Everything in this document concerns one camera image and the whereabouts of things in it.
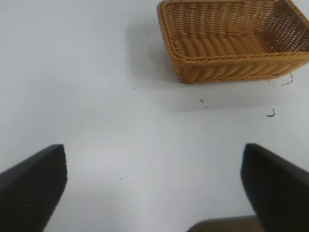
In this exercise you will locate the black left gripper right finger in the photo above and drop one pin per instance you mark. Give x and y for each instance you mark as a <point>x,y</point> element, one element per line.
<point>277,191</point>

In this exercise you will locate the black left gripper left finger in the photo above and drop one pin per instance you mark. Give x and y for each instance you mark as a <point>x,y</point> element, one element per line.
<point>31,188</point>

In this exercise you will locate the brown woven wicker basket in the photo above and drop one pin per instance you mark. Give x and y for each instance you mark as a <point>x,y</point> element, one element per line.
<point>217,48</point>

